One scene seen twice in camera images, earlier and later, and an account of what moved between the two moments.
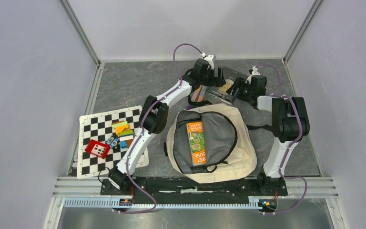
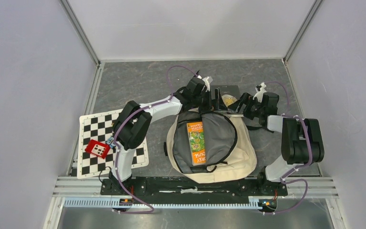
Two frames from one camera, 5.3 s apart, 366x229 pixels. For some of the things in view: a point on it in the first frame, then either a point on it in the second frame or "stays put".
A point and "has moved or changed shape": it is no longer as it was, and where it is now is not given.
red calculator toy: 99,149 stays put
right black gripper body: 244,90 -> 252,108
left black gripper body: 208,79 -> 207,104
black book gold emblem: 220,92 has moved or changed shape
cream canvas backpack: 230,154 stays put
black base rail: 169,190 stays put
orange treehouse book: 196,138 stays put
